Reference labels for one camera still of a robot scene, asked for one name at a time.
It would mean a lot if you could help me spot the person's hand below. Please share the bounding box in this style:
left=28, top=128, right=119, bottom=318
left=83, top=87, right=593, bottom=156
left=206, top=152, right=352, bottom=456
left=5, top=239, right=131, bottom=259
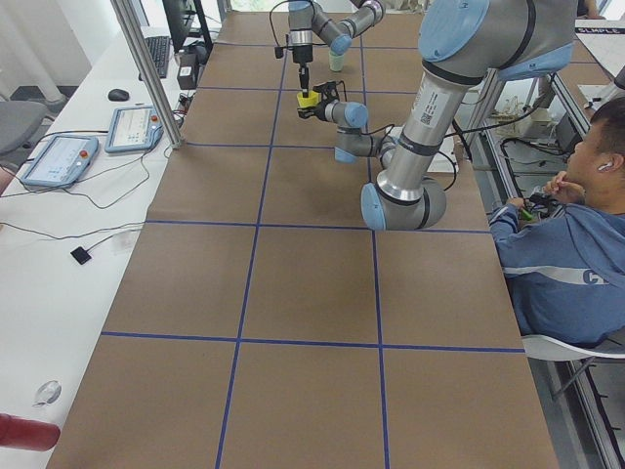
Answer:
left=506, top=197, right=525, bottom=211

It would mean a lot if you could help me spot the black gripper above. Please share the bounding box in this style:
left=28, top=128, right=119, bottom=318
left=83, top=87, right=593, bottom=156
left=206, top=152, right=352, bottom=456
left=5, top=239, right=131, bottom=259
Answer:
left=297, top=63, right=345, bottom=120
left=273, top=44, right=313, bottom=64

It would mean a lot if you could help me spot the yellow plastic cup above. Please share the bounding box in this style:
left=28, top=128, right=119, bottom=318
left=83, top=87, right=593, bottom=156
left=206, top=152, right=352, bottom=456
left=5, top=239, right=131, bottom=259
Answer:
left=297, top=91, right=321, bottom=110

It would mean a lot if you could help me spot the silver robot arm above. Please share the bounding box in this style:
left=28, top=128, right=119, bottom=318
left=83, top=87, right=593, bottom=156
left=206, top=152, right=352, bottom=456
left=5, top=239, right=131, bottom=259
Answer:
left=285, top=1, right=577, bottom=231
left=269, top=1, right=386, bottom=99

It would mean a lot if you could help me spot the black monitor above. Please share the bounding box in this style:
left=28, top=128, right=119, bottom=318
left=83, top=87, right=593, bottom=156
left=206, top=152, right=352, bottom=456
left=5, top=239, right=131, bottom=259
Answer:
left=162, top=0, right=213, bottom=52

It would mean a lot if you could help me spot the red cylinder bottle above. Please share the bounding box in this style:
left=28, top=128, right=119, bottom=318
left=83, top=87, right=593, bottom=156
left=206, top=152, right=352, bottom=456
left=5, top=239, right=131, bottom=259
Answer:
left=1, top=413, right=61, bottom=451

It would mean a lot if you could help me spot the front teach pendant tablet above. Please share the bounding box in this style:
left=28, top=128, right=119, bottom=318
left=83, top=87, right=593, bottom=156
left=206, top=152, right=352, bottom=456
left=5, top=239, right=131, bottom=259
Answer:
left=21, top=134, right=100, bottom=189

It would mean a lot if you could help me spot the black computer mouse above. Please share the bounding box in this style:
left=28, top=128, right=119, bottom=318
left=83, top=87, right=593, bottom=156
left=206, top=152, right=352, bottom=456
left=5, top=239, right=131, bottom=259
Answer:
left=107, top=88, right=130, bottom=102

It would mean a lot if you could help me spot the green plastic cup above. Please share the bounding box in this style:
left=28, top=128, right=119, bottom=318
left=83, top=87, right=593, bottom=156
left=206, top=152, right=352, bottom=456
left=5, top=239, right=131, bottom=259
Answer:
left=328, top=49, right=346, bottom=73

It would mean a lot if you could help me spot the small black square sensor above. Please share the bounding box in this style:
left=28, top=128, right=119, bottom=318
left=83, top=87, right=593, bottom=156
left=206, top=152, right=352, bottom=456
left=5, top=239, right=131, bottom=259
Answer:
left=70, top=246, right=92, bottom=265

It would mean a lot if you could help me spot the black keyboard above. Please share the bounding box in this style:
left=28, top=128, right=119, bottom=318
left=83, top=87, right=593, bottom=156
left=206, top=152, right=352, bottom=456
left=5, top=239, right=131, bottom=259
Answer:
left=144, top=35, right=172, bottom=78

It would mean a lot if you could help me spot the aluminium frame post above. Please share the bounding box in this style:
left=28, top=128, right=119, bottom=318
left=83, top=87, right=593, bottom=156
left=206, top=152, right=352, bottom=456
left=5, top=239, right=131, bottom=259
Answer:
left=110, top=0, right=183, bottom=149

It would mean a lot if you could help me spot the person's raised hand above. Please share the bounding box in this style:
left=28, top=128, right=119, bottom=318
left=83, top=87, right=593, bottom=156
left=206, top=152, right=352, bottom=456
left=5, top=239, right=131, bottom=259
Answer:
left=543, top=171, right=585, bottom=204

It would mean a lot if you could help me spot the brown paper table cover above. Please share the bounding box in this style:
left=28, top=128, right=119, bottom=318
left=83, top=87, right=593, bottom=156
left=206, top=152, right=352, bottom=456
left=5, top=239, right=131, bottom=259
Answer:
left=49, top=13, right=558, bottom=468

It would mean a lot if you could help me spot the seated person blue hoodie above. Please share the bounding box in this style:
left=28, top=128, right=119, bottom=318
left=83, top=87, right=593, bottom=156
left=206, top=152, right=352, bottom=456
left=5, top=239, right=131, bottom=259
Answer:
left=489, top=98, right=624, bottom=348

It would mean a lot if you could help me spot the teach pendant tablet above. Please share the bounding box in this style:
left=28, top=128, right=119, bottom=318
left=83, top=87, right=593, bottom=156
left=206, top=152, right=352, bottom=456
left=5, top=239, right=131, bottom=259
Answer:
left=21, top=134, right=100, bottom=189
left=104, top=106, right=163, bottom=153

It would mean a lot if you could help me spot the black box with label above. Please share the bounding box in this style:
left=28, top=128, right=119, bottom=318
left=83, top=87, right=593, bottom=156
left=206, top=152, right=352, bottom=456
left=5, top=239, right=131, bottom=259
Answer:
left=177, top=53, right=199, bottom=91

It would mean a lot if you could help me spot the white chair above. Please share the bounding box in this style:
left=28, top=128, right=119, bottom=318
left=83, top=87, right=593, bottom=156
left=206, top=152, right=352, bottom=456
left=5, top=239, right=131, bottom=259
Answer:
left=521, top=327, right=625, bottom=403

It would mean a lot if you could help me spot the rear teach pendant tablet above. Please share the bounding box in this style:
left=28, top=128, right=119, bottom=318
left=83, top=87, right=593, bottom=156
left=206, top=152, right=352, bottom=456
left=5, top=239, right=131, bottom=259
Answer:
left=104, top=106, right=163, bottom=153

